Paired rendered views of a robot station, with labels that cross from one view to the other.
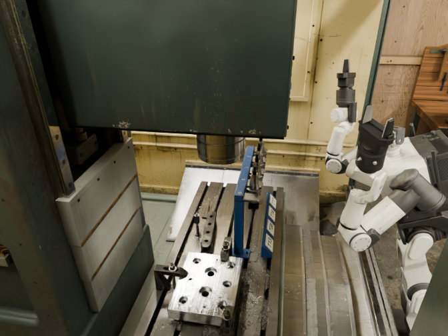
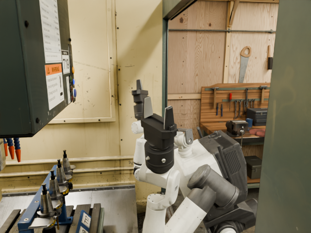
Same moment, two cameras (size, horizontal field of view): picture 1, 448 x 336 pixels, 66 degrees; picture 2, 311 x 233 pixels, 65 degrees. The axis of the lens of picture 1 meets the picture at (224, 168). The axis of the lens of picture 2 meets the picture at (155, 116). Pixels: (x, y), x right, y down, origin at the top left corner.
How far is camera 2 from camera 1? 0.50 m
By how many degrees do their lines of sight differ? 23
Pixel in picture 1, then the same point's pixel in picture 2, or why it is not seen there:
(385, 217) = (187, 221)
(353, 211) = (152, 220)
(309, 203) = (128, 215)
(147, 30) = not seen: outside the picture
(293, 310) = not seen: outside the picture
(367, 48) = (156, 75)
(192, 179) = (8, 209)
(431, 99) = (212, 121)
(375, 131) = (157, 124)
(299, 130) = (112, 147)
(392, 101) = (187, 124)
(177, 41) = not seen: outside the picture
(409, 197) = (206, 194)
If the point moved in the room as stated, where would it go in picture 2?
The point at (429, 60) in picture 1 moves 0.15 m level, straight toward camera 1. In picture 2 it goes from (205, 95) to (205, 96)
